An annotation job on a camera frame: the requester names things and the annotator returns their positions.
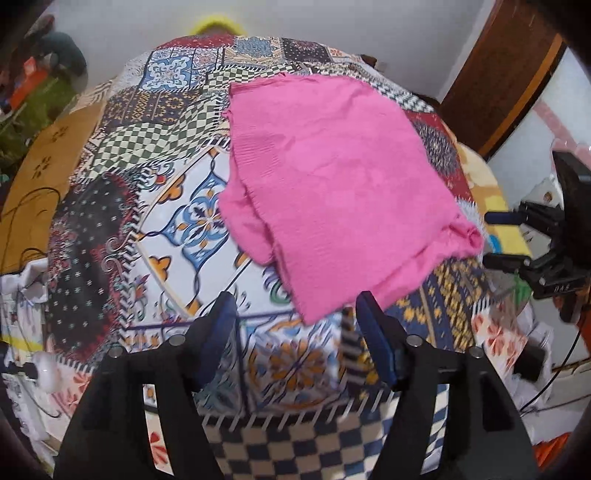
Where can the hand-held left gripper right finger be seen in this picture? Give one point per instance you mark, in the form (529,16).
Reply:
(376,337)

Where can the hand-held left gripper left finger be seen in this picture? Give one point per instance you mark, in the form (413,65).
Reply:
(217,332)

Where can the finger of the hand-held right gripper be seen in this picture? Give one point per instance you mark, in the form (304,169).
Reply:
(505,263)
(501,217)

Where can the pink button shirt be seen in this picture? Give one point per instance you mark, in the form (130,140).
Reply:
(341,184)

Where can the white sliding wardrobe door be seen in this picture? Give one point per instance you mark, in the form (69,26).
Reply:
(549,106)

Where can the brown wooden door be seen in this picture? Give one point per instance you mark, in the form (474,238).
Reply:
(498,78)

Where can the patchwork printed blanket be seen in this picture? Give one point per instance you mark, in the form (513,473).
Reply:
(161,184)

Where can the pile of white papers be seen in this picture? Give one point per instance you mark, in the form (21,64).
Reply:
(23,314)

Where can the yellow wooden lap board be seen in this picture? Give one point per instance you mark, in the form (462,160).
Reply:
(41,175)

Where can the green fabric basket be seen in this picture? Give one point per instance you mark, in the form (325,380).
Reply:
(32,110)

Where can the dark green jacket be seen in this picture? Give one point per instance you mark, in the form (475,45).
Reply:
(67,55)

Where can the orange box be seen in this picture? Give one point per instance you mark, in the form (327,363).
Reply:
(27,78)

